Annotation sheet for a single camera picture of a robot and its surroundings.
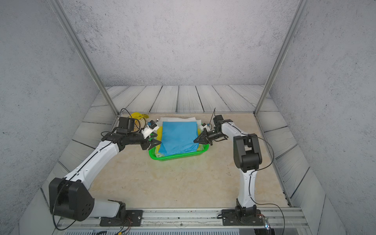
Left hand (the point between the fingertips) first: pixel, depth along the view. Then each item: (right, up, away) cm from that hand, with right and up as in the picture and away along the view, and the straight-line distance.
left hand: (159, 137), depth 81 cm
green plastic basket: (-6, -11, +9) cm, 15 cm away
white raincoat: (+16, +11, +21) cm, 28 cm away
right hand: (+20, -3, +7) cm, 22 cm away
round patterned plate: (-8, +6, -10) cm, 14 cm away
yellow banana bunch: (-24, +14, +32) cm, 43 cm away
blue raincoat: (+9, -1, +12) cm, 16 cm away
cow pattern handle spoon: (-9, +10, +34) cm, 37 cm away
